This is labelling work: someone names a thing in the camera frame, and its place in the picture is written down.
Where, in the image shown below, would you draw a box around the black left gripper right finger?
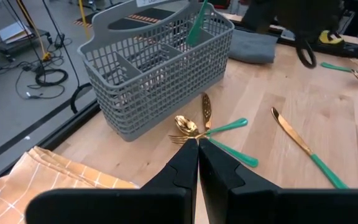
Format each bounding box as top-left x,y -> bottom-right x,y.
198,138 -> 358,224

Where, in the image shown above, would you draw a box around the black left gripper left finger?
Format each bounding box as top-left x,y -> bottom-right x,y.
25,138 -> 199,224

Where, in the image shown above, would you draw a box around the yellow floor cable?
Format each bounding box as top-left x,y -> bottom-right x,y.
78,0 -> 91,40

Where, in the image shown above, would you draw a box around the gold spoon green handle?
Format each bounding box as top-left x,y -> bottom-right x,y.
185,0 -> 209,47
320,61 -> 358,85
174,114 -> 260,169

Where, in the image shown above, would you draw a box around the yellow hanging cable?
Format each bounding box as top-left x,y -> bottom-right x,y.
14,0 -> 52,62

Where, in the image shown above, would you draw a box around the white papers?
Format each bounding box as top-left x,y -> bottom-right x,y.
0,21 -> 33,45

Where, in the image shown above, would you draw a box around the thin black cable white plug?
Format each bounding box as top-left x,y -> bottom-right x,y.
14,60 -> 67,100

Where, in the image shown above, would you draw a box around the beige cloth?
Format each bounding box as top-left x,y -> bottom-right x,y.
0,146 -> 139,224

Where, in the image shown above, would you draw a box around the black mat orange striped edge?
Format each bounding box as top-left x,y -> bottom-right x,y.
73,6 -> 175,32

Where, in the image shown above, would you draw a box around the grey folded cloth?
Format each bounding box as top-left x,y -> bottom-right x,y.
228,29 -> 279,65

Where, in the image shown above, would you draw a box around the gold fork green handle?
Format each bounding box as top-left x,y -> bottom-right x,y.
168,117 -> 249,147

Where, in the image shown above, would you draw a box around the black low cart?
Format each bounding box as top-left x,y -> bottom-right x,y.
0,26 -> 54,63

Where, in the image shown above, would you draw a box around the wire mesh cutlery basket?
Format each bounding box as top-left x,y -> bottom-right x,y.
77,0 -> 235,142

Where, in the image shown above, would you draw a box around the black hanging cable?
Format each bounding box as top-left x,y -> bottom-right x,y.
41,0 -> 81,88

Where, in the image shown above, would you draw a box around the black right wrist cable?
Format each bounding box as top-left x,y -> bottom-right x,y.
295,32 -> 319,70

